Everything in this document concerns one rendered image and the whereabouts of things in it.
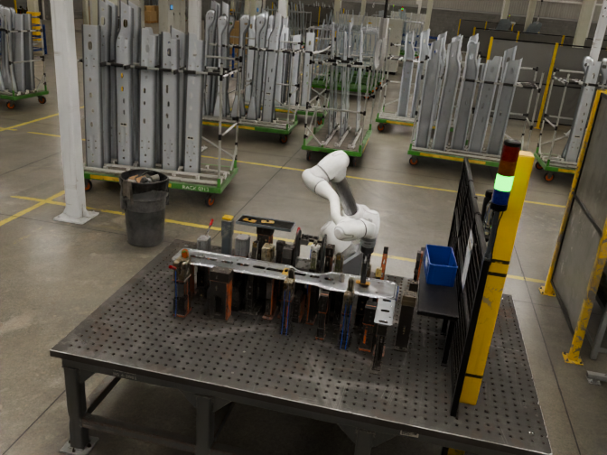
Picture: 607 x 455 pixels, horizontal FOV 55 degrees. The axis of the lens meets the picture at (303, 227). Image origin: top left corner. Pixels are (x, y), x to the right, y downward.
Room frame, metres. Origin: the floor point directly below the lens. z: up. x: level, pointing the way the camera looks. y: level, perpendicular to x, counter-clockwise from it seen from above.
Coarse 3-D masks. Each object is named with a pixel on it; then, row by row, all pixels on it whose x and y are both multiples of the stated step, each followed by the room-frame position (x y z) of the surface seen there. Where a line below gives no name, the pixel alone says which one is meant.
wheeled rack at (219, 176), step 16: (112, 64) 7.15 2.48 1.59; (160, 64) 7.38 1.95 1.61; (240, 64) 7.67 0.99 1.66; (240, 80) 7.67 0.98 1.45; (112, 160) 7.29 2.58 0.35; (96, 176) 6.84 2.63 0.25; (112, 176) 6.83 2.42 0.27; (176, 176) 7.01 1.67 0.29; (192, 176) 7.09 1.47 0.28; (208, 176) 7.10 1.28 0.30; (224, 176) 7.10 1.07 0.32
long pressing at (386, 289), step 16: (176, 256) 3.21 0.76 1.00; (208, 256) 3.25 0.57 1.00; (224, 256) 3.27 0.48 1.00; (240, 272) 3.09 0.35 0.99; (256, 272) 3.09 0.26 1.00; (272, 272) 3.11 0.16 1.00; (304, 272) 3.15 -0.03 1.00; (336, 272) 3.18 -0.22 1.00; (336, 288) 2.98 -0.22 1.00; (368, 288) 3.01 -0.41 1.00; (384, 288) 3.03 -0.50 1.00
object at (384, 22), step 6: (384, 12) 1.26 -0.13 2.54; (384, 18) 1.25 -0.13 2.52; (384, 24) 1.25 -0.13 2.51; (378, 30) 1.26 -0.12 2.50; (384, 30) 1.25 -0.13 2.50; (378, 36) 1.25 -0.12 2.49; (384, 36) 1.25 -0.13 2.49; (378, 42) 1.27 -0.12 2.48; (384, 42) 1.24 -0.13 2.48; (378, 48) 1.27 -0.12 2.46; (384, 48) 1.24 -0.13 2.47; (378, 54) 1.27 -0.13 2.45; (384, 54) 1.24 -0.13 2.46; (378, 66) 1.25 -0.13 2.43
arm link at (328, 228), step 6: (330, 222) 3.79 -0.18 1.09; (324, 228) 3.76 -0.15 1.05; (330, 228) 3.74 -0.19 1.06; (330, 234) 3.72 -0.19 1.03; (330, 240) 3.72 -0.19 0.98; (336, 240) 3.71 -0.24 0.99; (336, 246) 3.70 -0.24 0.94; (342, 246) 3.70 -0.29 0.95; (348, 246) 3.72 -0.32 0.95; (336, 252) 3.71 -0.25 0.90
